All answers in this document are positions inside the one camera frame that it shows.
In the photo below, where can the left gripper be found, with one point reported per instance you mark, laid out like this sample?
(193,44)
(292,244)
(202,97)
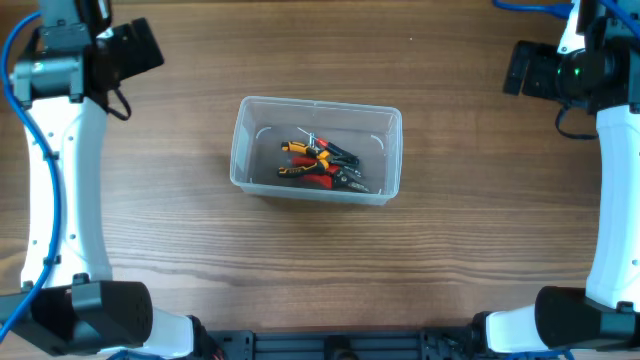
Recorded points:
(136,59)

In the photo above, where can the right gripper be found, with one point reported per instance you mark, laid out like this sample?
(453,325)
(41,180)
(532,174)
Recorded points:
(543,57)

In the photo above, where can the black red handled screwdriver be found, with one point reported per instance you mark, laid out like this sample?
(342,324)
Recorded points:
(334,149)

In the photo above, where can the orange black long-nose pliers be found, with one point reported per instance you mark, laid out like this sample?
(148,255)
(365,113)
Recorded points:
(302,149)

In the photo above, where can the red handled cutters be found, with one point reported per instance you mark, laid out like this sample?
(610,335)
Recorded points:
(325,179)

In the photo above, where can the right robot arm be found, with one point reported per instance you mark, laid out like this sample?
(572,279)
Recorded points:
(603,315)

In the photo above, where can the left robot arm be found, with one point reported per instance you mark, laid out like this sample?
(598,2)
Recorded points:
(69,302)

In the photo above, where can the clear plastic container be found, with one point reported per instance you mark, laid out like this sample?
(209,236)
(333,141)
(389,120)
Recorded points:
(266,124)

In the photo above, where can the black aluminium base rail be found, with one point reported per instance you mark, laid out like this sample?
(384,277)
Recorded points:
(439,343)

